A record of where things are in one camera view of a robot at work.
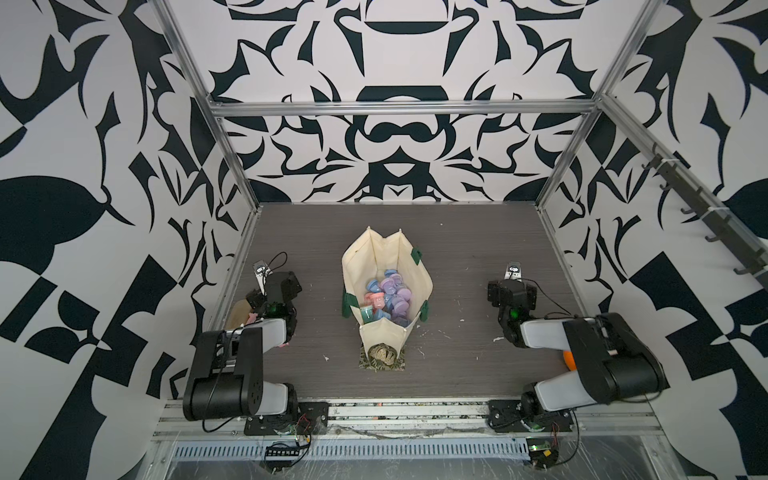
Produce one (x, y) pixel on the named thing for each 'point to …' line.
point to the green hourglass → (367, 314)
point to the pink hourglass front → (376, 299)
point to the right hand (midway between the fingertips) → (512, 278)
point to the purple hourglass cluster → (401, 302)
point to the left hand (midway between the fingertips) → (268, 277)
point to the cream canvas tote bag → (363, 269)
